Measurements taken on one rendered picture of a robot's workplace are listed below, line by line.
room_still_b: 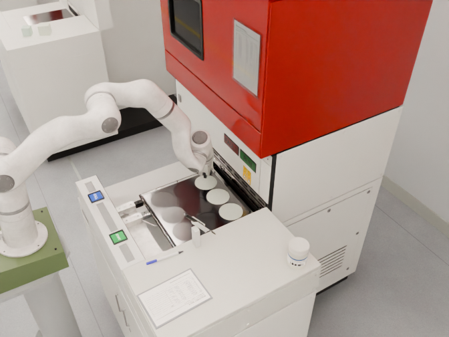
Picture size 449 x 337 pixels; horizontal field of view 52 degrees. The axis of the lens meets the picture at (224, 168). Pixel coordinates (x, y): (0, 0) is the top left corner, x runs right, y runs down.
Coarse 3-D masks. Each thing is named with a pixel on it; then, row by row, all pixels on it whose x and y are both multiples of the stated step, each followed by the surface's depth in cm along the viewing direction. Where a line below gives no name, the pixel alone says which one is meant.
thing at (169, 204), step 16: (160, 192) 201; (176, 192) 201; (192, 192) 201; (160, 208) 193; (176, 208) 193; (192, 208) 193; (208, 208) 193; (176, 224) 186; (192, 224) 186; (208, 224) 186; (224, 224) 186; (176, 240) 179
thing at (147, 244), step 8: (120, 216) 192; (128, 216) 192; (144, 224) 189; (136, 232) 185; (144, 232) 185; (136, 240) 182; (144, 240) 182; (152, 240) 182; (144, 248) 179; (152, 248) 179; (144, 256) 176
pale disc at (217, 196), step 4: (208, 192) 201; (212, 192) 201; (216, 192) 201; (220, 192) 201; (224, 192) 201; (208, 196) 199; (212, 196) 199; (216, 196) 199; (220, 196) 199; (224, 196) 199; (228, 196) 199; (208, 200) 197; (212, 200) 197; (216, 200) 197; (220, 200) 197; (224, 200) 197; (228, 200) 197; (216, 204) 195
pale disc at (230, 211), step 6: (228, 204) 195; (234, 204) 195; (222, 210) 192; (228, 210) 192; (234, 210) 192; (240, 210) 192; (222, 216) 190; (228, 216) 190; (234, 216) 190; (240, 216) 190
